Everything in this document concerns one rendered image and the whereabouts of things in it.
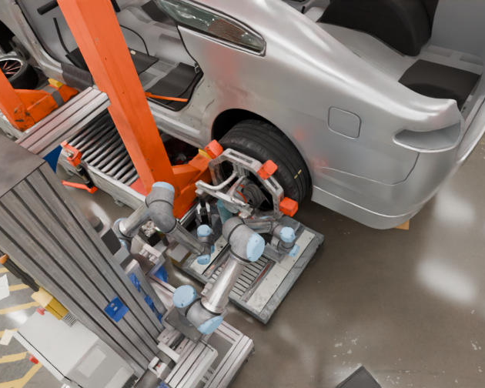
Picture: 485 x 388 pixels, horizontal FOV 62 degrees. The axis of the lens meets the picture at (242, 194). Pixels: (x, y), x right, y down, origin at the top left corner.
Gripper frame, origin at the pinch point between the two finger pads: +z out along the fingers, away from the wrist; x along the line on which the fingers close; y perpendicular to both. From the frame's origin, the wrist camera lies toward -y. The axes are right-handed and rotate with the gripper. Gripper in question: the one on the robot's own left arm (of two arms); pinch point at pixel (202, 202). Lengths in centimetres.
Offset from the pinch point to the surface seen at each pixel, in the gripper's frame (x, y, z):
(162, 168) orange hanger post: -21.1, -18.1, 19.5
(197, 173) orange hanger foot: -3.5, 14.3, 40.3
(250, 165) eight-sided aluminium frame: 33.2, -29.0, -3.4
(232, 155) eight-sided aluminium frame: 23.8, -29.0, 7.5
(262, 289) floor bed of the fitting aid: 27, 75, -29
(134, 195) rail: -60, 44, 59
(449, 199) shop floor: 194, 83, 23
